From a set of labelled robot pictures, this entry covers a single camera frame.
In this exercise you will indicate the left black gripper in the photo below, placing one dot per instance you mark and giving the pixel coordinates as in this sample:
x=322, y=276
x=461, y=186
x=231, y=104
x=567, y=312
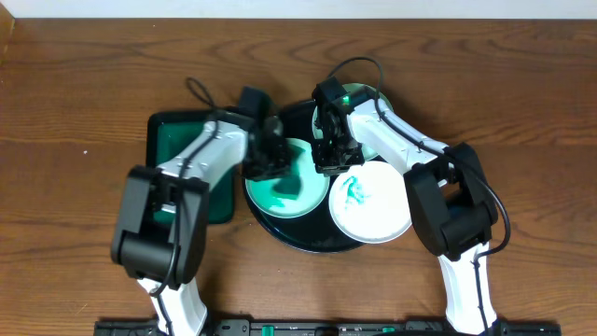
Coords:
x=267, y=164

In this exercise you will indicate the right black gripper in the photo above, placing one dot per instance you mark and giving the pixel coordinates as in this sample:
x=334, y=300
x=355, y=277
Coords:
x=335, y=168

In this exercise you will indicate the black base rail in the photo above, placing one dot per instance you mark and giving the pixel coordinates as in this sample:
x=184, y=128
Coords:
x=241, y=327

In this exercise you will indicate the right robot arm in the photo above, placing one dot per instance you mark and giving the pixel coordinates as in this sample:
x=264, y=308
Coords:
x=451, y=206

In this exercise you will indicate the green sponge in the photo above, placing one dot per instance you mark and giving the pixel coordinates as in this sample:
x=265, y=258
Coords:
x=288, y=187

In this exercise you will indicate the round black tray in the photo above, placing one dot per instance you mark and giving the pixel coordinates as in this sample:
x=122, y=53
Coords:
x=316, y=231

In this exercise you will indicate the black rectangular water tray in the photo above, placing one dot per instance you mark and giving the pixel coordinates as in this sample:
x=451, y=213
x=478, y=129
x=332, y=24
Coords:
x=168, y=133

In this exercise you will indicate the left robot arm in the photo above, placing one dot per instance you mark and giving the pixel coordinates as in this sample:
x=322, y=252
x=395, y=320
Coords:
x=160, y=235

